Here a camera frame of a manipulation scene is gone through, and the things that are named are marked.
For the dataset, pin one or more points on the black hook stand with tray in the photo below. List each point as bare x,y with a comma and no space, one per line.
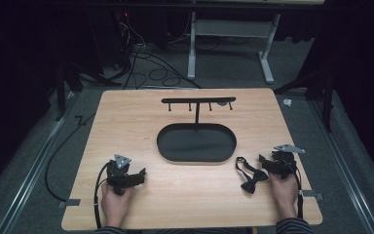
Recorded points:
196,143

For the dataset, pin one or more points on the black bow tie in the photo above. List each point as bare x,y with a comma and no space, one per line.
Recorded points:
251,180

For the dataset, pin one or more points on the person's left hand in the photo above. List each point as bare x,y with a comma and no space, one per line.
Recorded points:
115,204

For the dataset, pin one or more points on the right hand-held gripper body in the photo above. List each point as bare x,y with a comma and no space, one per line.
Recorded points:
284,161

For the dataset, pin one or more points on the grey tape strip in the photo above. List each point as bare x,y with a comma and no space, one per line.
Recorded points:
313,194
69,203

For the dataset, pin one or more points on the black stand legs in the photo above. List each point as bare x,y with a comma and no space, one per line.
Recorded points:
328,97
61,91

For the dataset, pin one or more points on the small white crumpled scrap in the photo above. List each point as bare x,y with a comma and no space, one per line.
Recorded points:
287,102

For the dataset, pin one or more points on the person's right hand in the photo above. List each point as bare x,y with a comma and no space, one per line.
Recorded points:
284,195

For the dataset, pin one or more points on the metal floor rail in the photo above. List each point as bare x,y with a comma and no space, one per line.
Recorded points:
344,162
29,175

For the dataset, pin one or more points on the white metal desk frame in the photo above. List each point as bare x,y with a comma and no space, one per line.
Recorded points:
192,48

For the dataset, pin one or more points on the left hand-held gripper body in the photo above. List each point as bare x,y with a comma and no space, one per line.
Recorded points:
118,174

